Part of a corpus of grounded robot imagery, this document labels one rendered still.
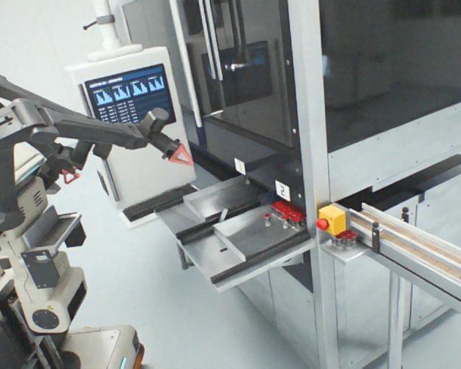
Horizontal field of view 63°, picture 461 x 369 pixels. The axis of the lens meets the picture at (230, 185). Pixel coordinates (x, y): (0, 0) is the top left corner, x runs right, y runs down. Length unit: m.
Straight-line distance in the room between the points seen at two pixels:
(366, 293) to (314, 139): 0.78
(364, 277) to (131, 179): 1.24
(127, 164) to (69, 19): 4.66
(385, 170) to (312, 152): 0.37
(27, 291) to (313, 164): 1.13
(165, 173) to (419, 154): 1.27
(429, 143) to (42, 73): 5.68
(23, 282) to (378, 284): 1.41
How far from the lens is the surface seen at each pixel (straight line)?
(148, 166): 2.08
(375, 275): 1.72
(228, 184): 1.88
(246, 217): 1.57
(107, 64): 1.95
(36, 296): 1.63
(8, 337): 1.87
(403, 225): 1.35
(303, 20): 1.14
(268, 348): 2.23
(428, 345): 2.29
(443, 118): 1.68
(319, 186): 1.29
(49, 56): 6.48
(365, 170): 1.42
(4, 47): 6.47
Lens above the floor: 1.68
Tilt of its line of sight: 25 degrees down
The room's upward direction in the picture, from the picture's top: 10 degrees counter-clockwise
